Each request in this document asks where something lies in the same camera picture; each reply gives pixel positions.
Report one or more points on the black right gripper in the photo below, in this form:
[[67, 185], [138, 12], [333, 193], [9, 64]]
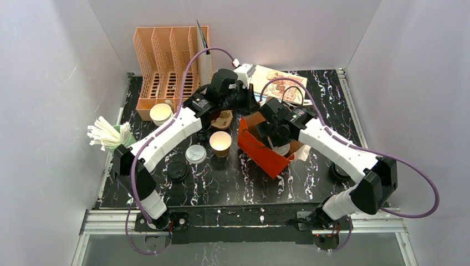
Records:
[[269, 133]]

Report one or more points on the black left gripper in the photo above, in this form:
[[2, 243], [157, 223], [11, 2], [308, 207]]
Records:
[[244, 101]]

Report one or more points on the brown pulp cup carrier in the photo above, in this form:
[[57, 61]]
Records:
[[223, 121]]

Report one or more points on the orange paper bag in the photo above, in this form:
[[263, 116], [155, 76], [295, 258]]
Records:
[[271, 162]]

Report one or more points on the kraft paper cup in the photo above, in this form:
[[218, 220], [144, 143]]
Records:
[[282, 150], [220, 143]]

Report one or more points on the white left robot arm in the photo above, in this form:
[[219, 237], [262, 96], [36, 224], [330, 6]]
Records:
[[132, 166]]

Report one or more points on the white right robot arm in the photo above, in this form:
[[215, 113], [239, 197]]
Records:
[[375, 177]]

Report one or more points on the grey folder in organizer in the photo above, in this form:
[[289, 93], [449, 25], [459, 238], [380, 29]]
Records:
[[204, 61]]

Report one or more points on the black paper cup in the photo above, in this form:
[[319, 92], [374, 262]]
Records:
[[204, 134]]

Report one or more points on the white cup lid underneath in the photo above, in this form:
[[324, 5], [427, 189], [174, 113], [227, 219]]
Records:
[[195, 154]]

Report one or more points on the black cup lid right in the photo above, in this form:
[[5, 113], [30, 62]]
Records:
[[337, 173]]

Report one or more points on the black cup lid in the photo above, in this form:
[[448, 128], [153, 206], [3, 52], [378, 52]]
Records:
[[177, 171], [337, 173]]

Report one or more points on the orange plastic file organizer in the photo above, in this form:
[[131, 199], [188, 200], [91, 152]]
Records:
[[163, 54]]

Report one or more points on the black cup lid left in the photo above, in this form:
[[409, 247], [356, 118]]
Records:
[[177, 171]]

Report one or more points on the green straw holder cup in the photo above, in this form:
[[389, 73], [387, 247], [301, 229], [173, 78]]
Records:
[[125, 136]]

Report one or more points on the white wrapped straws bundle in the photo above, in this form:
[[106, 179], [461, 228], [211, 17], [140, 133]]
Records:
[[103, 134]]

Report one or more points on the aluminium rail frame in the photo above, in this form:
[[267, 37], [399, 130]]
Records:
[[113, 222]]

